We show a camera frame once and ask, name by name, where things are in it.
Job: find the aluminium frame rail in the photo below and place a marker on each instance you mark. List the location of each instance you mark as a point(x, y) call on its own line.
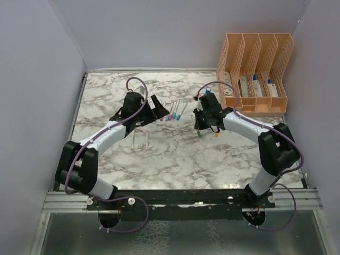
point(306, 199)

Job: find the white box in organizer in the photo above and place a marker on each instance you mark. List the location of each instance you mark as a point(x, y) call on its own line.
point(227, 79)

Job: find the orange file organizer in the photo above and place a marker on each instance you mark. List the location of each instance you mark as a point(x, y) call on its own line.
point(264, 54)

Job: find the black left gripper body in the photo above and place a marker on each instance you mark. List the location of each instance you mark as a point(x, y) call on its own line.
point(145, 115)

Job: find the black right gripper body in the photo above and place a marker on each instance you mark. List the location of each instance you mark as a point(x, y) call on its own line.
point(202, 121)

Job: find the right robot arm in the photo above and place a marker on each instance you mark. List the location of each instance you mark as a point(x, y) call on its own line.
point(277, 148)

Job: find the red white box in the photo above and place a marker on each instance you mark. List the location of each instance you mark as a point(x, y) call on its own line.
point(272, 88)

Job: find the blue white box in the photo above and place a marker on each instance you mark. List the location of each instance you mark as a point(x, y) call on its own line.
point(257, 87)

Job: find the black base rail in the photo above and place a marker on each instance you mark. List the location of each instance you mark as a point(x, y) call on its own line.
point(172, 205)

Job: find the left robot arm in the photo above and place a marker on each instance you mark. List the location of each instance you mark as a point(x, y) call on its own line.
point(78, 165)

